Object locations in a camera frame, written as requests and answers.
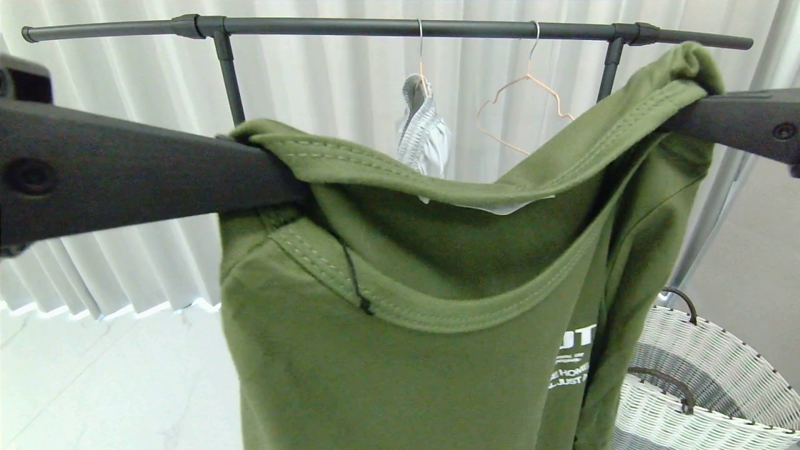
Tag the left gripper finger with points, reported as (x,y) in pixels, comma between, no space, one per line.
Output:
(125,175)

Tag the pale grey shorts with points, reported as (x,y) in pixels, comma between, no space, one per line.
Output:
(422,137)

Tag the black clothes rack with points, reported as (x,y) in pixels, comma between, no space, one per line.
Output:
(375,27)

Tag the green garment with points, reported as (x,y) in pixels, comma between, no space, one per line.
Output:
(406,375)

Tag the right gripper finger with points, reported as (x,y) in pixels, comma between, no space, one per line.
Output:
(744,122)

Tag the white curtain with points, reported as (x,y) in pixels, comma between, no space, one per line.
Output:
(125,69)

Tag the white laundry basket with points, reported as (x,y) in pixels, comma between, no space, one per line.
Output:
(719,400)

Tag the pink clothes hanger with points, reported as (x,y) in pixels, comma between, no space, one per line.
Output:
(550,95)
(421,62)

